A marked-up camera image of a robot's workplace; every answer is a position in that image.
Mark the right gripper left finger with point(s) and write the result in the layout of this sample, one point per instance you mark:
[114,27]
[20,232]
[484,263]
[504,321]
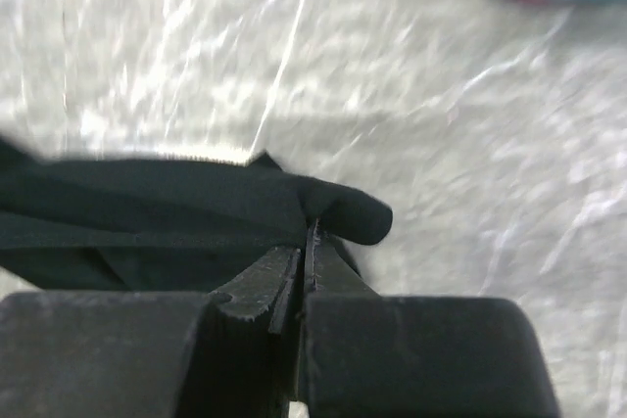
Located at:
[105,354]

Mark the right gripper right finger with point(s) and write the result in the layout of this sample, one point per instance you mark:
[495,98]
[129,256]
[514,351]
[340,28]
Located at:
[362,354]

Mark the black t shirt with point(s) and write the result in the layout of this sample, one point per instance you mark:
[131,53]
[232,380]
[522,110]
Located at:
[164,225]

